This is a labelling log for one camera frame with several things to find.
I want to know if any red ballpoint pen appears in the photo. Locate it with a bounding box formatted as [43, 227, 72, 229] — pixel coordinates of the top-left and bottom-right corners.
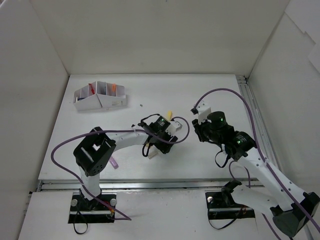
[88, 83, 96, 95]

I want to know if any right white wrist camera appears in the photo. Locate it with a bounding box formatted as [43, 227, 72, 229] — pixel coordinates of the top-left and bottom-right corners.
[191, 100, 212, 125]

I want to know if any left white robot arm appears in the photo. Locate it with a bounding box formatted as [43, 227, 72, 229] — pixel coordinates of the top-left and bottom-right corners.
[73, 116, 182, 210]

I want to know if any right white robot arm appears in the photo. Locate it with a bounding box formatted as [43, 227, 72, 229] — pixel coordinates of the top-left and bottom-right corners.
[192, 109, 320, 238]

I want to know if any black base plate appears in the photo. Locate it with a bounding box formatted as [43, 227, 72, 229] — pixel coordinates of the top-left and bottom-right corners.
[205, 191, 256, 220]
[68, 193, 115, 224]

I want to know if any pink highlighter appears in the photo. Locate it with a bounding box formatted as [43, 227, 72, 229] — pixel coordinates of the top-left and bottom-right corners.
[109, 156, 119, 170]

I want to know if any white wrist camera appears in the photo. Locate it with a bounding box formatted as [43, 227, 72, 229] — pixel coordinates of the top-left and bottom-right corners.
[191, 100, 212, 125]
[165, 120, 182, 136]

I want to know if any aluminium table rail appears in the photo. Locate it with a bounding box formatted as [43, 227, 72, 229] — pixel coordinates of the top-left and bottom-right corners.
[37, 178, 253, 192]

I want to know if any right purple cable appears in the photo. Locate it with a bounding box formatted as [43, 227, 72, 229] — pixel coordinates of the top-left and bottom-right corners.
[191, 88, 320, 240]

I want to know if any orange translucent highlighter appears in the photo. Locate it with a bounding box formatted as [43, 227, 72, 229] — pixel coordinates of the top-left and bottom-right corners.
[112, 84, 117, 92]

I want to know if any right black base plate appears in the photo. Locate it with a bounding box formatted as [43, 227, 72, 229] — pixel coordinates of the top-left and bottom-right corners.
[205, 191, 256, 220]

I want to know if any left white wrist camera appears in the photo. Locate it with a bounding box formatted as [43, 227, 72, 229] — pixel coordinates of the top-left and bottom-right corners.
[165, 120, 182, 136]

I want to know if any yellow highlighter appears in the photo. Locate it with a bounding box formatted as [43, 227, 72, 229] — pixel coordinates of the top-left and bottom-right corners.
[166, 111, 173, 121]

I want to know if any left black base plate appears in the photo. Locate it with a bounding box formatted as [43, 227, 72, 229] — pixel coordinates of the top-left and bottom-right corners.
[68, 193, 115, 224]

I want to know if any beige eraser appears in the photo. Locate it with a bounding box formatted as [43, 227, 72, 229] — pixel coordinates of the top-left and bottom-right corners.
[147, 149, 159, 159]

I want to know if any white desk organizer container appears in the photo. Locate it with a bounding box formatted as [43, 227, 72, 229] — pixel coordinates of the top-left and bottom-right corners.
[73, 81, 128, 111]

